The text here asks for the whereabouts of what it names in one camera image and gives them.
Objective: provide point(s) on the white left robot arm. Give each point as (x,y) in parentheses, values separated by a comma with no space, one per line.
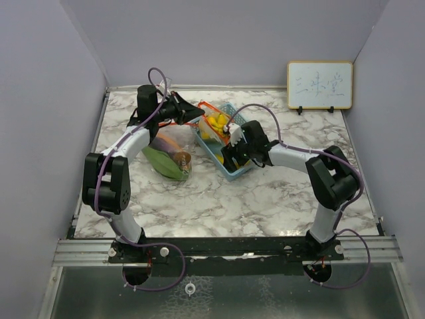
(106,180)

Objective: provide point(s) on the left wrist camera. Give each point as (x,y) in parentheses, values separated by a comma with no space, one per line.
(165,86)

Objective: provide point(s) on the brown kiwi fruit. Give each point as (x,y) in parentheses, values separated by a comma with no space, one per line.
(183,160)

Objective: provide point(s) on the small whiteboard wooden frame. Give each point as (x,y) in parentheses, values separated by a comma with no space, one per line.
(320,85)

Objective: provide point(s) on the orange papaya slice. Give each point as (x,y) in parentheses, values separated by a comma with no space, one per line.
(171,142)

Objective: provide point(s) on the yellow banana bunch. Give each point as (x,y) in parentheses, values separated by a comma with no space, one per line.
(211,126)

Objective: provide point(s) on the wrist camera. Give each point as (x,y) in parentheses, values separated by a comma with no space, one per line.
(235,133)
(165,86)

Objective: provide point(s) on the clear zip bag red zipper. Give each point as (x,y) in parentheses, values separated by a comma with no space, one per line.
(208,108)

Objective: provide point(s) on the dark purple eggplant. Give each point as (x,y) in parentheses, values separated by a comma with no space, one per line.
(160,145)

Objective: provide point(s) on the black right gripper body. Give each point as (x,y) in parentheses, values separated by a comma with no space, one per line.
(241,151)

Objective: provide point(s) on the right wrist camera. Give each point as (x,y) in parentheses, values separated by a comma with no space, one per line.
(235,133)

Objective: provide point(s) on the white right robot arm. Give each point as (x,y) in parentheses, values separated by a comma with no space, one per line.
(335,182)

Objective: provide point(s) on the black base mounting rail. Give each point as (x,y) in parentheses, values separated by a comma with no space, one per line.
(175,267)

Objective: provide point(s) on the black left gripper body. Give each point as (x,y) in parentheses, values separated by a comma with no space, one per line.
(167,111)

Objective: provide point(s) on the aluminium front frame rail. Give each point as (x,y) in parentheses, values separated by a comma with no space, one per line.
(105,252)

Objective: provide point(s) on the clear zip bag orange zipper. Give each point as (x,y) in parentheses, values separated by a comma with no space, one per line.
(183,148)

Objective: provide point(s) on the green leaf vegetable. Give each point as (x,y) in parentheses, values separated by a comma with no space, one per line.
(165,165)

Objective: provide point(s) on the light blue plastic basket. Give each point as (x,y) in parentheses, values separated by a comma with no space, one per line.
(213,148)

